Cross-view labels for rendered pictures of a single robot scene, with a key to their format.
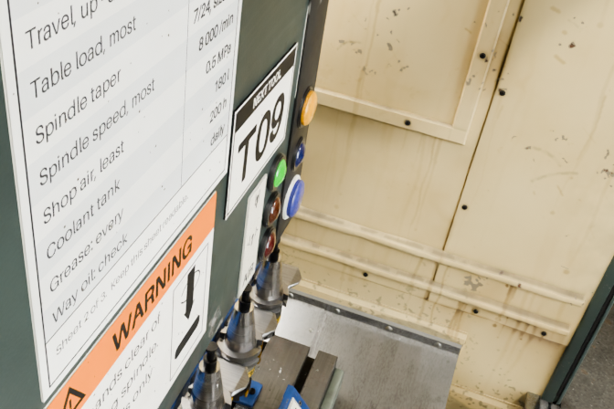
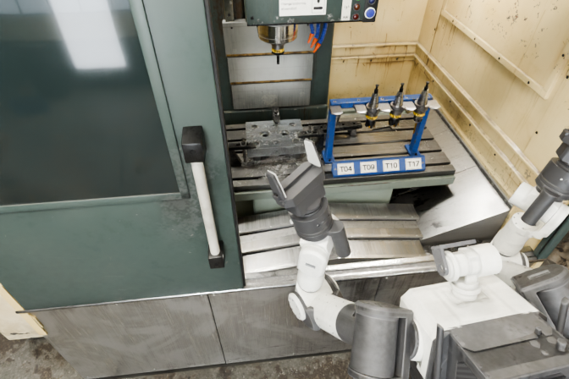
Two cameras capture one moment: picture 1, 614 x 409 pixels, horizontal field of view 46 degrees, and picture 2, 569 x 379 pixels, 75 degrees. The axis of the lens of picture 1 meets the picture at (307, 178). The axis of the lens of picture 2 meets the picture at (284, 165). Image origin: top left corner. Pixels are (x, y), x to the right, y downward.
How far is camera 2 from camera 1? 1.14 m
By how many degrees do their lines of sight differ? 55
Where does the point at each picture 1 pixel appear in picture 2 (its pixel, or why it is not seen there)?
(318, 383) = (439, 168)
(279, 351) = (439, 155)
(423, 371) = (489, 204)
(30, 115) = not seen: outside the picture
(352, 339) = (476, 178)
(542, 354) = not seen: hidden behind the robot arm
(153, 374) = (306, 4)
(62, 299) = not seen: outside the picture
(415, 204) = (521, 125)
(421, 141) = (533, 95)
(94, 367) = not seen: outside the picture
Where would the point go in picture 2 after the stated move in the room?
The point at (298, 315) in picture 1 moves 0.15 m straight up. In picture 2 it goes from (466, 161) to (475, 138)
